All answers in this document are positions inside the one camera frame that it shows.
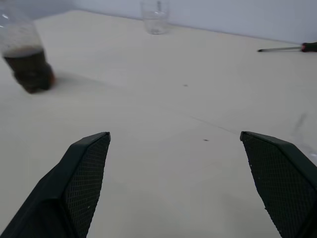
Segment small clear plastic bottle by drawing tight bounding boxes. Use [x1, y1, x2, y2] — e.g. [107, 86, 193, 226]
[0, 0, 56, 95]

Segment clear glass tumbler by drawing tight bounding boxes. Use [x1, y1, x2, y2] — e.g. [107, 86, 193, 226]
[140, 0, 171, 35]

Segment red and black handled screwdriver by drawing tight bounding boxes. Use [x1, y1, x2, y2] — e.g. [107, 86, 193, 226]
[257, 42, 317, 54]

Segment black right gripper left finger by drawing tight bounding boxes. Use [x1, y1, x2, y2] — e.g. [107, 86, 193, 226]
[0, 131, 111, 238]

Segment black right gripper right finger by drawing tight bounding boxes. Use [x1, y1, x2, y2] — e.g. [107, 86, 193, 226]
[239, 131, 317, 238]

